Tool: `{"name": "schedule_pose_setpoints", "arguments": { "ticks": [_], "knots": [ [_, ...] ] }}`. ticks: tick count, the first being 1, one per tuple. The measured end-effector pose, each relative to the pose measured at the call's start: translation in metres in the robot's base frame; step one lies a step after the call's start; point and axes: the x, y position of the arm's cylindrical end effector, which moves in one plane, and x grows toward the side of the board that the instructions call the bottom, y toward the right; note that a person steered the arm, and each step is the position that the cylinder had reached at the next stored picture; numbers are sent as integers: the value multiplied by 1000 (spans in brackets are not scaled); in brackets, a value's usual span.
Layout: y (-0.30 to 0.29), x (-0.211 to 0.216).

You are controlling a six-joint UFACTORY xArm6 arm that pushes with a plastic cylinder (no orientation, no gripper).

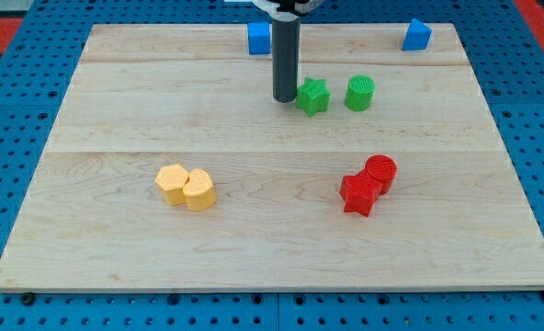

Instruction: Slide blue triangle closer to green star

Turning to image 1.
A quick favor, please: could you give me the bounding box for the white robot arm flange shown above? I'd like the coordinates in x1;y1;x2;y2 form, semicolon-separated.
252;0;323;20

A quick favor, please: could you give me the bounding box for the green star block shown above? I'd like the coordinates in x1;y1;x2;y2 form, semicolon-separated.
296;77;331;117

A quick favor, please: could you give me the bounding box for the red star block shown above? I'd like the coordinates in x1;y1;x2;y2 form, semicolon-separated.
339;171;383;217

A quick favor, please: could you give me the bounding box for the blue triangle block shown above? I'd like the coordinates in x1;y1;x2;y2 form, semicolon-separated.
402;18;432;51

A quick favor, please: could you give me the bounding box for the yellow heart block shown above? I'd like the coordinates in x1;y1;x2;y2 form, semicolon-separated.
183;168;217;211

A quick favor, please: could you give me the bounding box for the light wooden board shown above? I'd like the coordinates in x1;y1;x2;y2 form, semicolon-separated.
0;24;544;293

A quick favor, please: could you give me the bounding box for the yellow hexagon block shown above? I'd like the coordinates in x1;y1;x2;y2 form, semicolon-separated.
154;164;188;206

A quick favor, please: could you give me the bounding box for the red cylinder block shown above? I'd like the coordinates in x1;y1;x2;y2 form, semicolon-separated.
365;154;398;195

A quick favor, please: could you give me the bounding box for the green cylinder block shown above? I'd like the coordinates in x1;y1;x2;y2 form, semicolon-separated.
345;75;375;111

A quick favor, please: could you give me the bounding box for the blue cube block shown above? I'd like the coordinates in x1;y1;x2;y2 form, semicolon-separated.
247;22;271;55

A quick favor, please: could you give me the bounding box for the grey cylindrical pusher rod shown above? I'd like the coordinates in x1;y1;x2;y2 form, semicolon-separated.
272;18;300;103

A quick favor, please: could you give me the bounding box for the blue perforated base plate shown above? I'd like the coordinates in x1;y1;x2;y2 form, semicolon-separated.
0;0;544;330

